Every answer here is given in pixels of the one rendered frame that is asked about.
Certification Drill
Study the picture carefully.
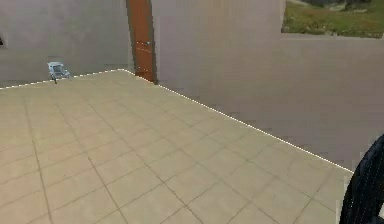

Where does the brown wooden room door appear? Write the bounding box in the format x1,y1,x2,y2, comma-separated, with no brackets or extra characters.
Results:
126,0,158,84

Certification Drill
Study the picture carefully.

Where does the pale blue small chair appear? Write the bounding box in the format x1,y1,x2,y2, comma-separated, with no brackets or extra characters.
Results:
47,61,71,85

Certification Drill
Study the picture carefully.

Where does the window with green view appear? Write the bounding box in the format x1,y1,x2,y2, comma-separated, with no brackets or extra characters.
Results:
281,0,384,39

